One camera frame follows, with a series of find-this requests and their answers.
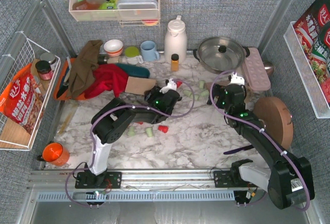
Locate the orange tray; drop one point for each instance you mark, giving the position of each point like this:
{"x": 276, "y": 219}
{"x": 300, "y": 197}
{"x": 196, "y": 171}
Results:
{"x": 59, "y": 84}

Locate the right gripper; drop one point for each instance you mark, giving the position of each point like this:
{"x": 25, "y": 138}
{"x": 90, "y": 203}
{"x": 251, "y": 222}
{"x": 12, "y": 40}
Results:
{"x": 217, "y": 91}

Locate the orange spice jar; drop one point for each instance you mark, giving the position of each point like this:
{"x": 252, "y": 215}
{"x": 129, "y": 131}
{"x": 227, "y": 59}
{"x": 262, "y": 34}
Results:
{"x": 174, "y": 62}

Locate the pink egg tray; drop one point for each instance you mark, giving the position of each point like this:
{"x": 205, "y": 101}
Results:
{"x": 254, "y": 70}

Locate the white thermos jug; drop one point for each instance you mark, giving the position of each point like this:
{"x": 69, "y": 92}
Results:
{"x": 175, "y": 41}

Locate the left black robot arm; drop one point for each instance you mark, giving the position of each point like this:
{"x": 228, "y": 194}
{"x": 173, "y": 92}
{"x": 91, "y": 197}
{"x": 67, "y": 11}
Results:
{"x": 112, "y": 122}

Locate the green lid white cup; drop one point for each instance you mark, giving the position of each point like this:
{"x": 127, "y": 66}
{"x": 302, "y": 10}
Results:
{"x": 133, "y": 56}

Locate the green capsule lower mid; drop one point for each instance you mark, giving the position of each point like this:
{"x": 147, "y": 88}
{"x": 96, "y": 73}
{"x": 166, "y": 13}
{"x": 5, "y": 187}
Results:
{"x": 131, "y": 131}

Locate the red capsule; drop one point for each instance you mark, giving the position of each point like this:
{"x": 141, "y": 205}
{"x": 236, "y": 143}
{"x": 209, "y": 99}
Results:
{"x": 178, "y": 84}
{"x": 163, "y": 128}

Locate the brown cardboard sheet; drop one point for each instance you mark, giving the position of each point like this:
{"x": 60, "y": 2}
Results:
{"x": 139, "y": 86}

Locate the white wire basket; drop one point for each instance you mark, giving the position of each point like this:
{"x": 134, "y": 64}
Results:
{"x": 315, "y": 94}
{"x": 13, "y": 136}

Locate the red seasoning bag left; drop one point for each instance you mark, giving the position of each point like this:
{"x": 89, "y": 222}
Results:
{"x": 20, "y": 100}

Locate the white wire basket right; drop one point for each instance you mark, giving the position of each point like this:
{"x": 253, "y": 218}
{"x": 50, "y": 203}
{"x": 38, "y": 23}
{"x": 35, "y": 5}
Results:
{"x": 315, "y": 94}

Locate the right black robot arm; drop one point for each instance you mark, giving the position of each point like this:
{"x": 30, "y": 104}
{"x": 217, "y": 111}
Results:
{"x": 290, "y": 182}

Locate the orange cup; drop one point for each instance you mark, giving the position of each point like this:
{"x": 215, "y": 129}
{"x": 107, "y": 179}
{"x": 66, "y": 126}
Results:
{"x": 55, "y": 154}

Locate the green capsule upper right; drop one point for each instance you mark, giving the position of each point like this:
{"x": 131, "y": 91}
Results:
{"x": 201, "y": 84}

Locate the green capsule right left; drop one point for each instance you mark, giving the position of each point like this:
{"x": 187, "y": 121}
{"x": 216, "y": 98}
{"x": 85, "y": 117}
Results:
{"x": 187, "y": 93}

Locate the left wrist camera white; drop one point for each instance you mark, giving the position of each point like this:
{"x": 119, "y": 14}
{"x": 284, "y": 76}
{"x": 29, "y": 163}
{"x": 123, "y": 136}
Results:
{"x": 170, "y": 85}

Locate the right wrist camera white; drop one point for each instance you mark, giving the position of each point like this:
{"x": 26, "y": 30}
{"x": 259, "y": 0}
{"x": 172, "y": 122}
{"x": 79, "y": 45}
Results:
{"x": 236, "y": 79}

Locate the white wire basket left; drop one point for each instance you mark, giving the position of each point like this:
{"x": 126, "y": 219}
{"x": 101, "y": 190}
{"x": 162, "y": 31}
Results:
{"x": 13, "y": 136}

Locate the red seasoning bags right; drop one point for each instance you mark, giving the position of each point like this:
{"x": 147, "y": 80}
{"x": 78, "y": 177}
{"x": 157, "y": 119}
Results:
{"x": 312, "y": 30}

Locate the purple knife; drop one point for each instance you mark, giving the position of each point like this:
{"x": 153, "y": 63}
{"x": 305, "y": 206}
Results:
{"x": 233, "y": 151}

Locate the clear plastic containers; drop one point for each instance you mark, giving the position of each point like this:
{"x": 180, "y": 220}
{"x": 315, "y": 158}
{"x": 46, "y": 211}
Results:
{"x": 137, "y": 9}

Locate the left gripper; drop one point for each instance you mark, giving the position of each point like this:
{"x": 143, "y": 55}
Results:
{"x": 153, "y": 94}

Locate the red lid jar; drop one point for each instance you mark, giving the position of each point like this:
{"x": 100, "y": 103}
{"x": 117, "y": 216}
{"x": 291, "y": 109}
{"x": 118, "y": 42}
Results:
{"x": 44, "y": 70}

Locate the white orange striped bowl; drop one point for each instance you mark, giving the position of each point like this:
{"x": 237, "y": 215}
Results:
{"x": 113, "y": 47}

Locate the white wall basket top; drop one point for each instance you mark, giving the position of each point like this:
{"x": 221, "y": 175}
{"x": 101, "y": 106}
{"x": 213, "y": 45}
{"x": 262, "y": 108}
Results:
{"x": 88, "y": 10}

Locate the brown cloth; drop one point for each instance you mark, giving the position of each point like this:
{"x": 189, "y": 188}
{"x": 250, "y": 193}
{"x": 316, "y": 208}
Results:
{"x": 81, "y": 75}

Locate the steel ladle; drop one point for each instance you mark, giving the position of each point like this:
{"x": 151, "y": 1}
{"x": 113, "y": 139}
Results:
{"x": 269, "y": 68}

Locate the red cloth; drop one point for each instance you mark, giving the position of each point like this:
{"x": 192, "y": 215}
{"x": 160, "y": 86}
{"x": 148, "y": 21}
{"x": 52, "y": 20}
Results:
{"x": 108, "y": 77}

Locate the blue mug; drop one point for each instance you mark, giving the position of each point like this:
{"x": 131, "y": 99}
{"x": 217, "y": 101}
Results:
{"x": 149, "y": 51}

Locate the green capsule right cluster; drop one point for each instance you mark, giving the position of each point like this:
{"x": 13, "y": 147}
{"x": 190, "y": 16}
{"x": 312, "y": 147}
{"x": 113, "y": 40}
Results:
{"x": 205, "y": 93}

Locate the green capsule bottom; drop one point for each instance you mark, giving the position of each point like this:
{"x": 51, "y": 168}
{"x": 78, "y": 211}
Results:
{"x": 149, "y": 132}

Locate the round wooden board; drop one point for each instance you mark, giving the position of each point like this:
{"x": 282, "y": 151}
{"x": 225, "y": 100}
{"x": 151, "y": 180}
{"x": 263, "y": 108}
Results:
{"x": 277, "y": 118}

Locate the steel pot with lid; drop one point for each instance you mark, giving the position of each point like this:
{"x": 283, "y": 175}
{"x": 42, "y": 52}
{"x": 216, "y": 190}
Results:
{"x": 219, "y": 54}

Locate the silver lid jar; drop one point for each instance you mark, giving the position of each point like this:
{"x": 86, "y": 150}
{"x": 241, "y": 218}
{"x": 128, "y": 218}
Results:
{"x": 50, "y": 58}

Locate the teal storage basket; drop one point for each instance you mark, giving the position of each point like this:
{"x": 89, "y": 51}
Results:
{"x": 134, "y": 71}

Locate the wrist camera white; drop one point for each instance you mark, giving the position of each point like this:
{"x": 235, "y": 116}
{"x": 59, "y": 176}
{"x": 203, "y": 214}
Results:
{"x": 236, "y": 79}
{"x": 170, "y": 85}

